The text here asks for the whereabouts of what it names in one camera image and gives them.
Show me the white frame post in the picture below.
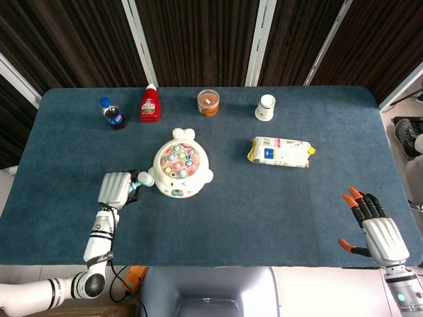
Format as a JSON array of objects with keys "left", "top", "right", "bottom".
[
  {"left": 245, "top": 0, "right": 277, "bottom": 87},
  {"left": 379, "top": 61, "right": 423, "bottom": 112},
  {"left": 303, "top": 0, "right": 354, "bottom": 87},
  {"left": 0, "top": 52, "right": 42, "bottom": 108},
  {"left": 121, "top": 0, "right": 159, "bottom": 88}
]

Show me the cola bottle with blue cap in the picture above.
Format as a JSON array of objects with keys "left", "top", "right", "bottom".
[{"left": 99, "top": 96, "right": 126, "bottom": 131}]

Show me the mint green toy hammer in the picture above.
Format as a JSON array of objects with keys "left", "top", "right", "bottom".
[{"left": 128, "top": 171, "right": 155, "bottom": 199}]

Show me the grey robot torso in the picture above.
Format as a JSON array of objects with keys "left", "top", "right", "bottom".
[{"left": 140, "top": 266, "right": 282, "bottom": 317}]

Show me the red ketchup squeeze bottle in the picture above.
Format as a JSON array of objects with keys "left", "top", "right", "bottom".
[{"left": 139, "top": 83, "right": 163, "bottom": 123}]

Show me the dark grey sneaker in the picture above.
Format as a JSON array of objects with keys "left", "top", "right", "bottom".
[{"left": 394, "top": 118, "right": 421, "bottom": 162}]

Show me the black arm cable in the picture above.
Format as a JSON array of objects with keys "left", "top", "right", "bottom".
[{"left": 98, "top": 203, "right": 148, "bottom": 317}]

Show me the upside-down white paper cup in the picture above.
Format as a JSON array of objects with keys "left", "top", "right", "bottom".
[{"left": 254, "top": 94, "right": 276, "bottom": 122}]

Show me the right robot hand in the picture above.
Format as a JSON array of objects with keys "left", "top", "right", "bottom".
[{"left": 338, "top": 186, "right": 410, "bottom": 267}]

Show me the orange device under table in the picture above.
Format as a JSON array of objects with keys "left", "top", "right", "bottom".
[{"left": 124, "top": 265, "right": 149, "bottom": 295}]

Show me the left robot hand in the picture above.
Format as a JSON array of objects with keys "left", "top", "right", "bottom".
[{"left": 98, "top": 169, "right": 143, "bottom": 211}]

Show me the clear jar of orange snacks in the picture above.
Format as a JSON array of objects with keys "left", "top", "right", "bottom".
[{"left": 197, "top": 89, "right": 221, "bottom": 118}]

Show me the white and yellow snack packet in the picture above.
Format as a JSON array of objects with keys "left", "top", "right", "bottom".
[{"left": 247, "top": 136, "right": 317, "bottom": 169}]

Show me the blue table cloth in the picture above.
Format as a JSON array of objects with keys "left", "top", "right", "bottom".
[{"left": 0, "top": 86, "right": 423, "bottom": 267}]

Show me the white seal whack toy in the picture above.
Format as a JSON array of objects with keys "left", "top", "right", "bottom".
[{"left": 147, "top": 127, "right": 214, "bottom": 199}]

